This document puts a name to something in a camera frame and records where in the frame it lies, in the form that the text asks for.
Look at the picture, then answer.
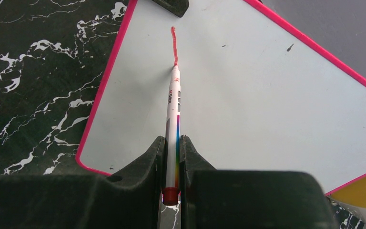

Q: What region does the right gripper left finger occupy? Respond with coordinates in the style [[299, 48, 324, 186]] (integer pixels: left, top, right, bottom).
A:
[[0, 136, 165, 229]]

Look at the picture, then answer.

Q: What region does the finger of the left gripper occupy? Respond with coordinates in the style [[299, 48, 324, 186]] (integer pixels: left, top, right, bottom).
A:
[[152, 0, 190, 18]]

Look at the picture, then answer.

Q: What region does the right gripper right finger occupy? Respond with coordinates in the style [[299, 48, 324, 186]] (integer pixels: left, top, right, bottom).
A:
[[180, 135, 337, 229]]

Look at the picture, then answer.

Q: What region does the white marker pen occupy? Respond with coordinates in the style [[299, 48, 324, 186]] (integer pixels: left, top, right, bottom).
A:
[[163, 65, 181, 206]]

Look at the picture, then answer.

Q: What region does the pink framed whiteboard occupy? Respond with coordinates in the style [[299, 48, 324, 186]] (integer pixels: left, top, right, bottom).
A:
[[76, 0, 366, 193]]

